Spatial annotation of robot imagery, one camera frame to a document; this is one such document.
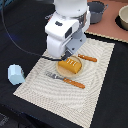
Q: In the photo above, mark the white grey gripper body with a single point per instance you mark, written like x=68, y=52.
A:
x=66, y=34

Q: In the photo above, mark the orange bread loaf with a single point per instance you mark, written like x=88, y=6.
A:
x=70, y=65

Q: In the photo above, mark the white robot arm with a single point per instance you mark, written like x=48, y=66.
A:
x=65, y=30

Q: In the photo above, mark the round wooden plate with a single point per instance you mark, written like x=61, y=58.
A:
x=66, y=73

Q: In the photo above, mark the beige bowl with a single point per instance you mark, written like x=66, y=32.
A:
x=123, y=14

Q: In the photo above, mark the woven beige placemat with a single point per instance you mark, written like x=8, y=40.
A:
x=65, y=100

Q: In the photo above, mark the knife with orange handle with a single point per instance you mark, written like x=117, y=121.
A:
x=87, y=58

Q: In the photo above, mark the grey two-handled pot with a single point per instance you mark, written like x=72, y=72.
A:
x=96, y=9

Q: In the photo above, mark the fork with orange handle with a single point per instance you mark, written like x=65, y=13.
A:
x=55, y=76

